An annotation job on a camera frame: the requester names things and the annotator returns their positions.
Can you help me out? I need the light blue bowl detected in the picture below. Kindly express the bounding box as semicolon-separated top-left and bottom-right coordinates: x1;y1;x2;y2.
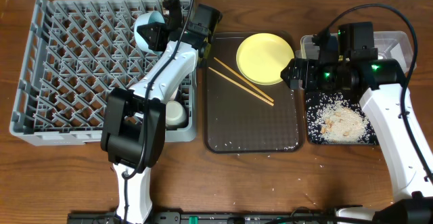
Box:
134;11;168;55

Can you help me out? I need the white green cup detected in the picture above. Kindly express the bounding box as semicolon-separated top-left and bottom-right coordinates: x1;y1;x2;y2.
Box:
166;101;187;130

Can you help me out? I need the white bowl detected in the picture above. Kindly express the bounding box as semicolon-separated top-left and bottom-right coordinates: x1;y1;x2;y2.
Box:
170;88;181;102

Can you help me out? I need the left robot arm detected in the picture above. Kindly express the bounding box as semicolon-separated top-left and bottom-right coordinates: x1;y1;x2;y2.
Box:
101;0;223;223

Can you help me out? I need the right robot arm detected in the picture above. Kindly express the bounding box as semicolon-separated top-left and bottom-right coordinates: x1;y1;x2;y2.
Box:
281;22;432;223

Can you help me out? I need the black waste bin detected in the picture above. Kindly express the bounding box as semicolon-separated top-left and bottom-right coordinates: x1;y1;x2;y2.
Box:
304;88;380;146

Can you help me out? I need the rice and peanut waste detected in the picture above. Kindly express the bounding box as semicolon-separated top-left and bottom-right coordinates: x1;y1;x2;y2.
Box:
307;93;376;143

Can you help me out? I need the yellow plate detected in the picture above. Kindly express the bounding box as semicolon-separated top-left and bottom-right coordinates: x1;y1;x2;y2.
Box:
236;33;295;85

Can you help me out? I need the lower wooden chopstick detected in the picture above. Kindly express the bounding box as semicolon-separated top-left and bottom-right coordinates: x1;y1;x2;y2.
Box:
208;67;274;106

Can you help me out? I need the wooden chopstick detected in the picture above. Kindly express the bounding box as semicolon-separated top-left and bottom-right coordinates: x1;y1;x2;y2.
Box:
208;67;274;106
214;57;274;103

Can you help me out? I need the upper wooden chopstick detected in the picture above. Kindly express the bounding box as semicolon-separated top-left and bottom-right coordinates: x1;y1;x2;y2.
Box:
214;57;274;103

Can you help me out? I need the grey dish rack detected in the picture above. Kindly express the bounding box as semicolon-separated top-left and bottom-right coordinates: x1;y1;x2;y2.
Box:
9;0;198;147

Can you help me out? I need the dark brown tray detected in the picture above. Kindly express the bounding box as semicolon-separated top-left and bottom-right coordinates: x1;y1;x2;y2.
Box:
203;32;305;154

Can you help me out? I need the clear plastic bin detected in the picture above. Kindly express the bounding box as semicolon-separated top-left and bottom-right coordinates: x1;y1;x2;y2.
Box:
295;31;413;73

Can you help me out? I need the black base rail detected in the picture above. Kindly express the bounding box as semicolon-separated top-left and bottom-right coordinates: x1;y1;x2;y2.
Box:
66;210;324;224

